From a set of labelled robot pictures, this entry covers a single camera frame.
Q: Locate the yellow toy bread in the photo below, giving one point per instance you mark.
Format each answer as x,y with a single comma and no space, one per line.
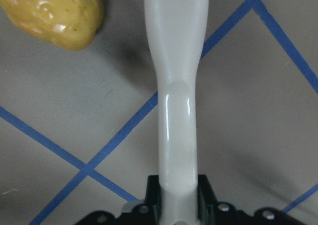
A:
69,24

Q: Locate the white hand brush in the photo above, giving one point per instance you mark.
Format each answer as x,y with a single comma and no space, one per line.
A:
176,32

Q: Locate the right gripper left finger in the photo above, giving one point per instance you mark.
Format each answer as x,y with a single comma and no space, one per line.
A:
152,207

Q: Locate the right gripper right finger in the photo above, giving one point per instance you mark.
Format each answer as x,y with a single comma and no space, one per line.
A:
207,202

